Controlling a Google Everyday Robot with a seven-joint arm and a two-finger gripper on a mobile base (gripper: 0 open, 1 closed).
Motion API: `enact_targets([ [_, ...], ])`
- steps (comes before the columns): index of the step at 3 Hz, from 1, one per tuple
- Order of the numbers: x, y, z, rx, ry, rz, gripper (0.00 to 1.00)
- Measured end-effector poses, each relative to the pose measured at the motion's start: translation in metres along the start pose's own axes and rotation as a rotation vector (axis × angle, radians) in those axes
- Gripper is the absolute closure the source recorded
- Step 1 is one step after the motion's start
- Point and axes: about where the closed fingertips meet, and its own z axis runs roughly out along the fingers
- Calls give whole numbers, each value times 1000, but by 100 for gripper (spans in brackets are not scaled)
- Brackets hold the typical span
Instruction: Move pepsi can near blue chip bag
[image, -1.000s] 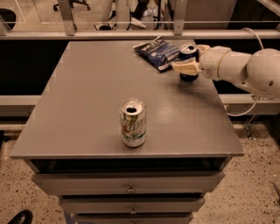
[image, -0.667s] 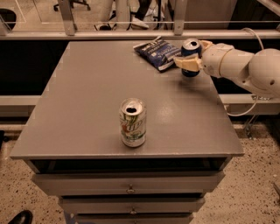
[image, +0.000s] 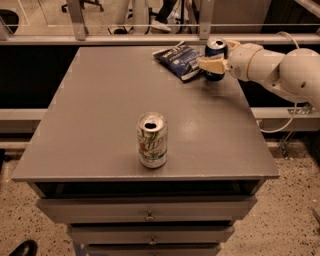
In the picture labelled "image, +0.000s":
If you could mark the blue chip bag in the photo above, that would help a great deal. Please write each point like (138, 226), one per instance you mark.
(181, 60)

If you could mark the white sneaker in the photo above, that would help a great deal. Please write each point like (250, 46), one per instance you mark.
(160, 26)

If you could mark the middle grey drawer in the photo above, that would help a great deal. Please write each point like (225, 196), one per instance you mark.
(151, 235)

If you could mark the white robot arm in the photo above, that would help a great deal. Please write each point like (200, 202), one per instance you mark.
(294, 76)

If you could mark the black shoe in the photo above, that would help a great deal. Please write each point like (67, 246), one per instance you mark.
(27, 248)

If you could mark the grey drawer cabinet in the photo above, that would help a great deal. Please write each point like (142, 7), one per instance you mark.
(137, 163)

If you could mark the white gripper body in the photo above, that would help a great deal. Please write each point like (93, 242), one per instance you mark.
(240, 61)

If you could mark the black office chair base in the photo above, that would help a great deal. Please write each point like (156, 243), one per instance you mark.
(83, 3)

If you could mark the blue pepsi can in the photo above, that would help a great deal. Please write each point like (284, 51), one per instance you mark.
(215, 48)

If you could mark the grey drawer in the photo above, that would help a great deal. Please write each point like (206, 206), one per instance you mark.
(150, 210)
(157, 250)
(151, 235)

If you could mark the metal railing frame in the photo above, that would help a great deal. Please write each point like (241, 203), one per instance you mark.
(42, 22)

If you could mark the top grey drawer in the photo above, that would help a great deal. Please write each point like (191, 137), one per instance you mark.
(150, 210)

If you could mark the white green 7up can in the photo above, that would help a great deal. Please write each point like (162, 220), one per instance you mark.
(152, 138)

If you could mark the bottom grey drawer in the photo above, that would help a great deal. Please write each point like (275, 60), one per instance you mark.
(157, 250)

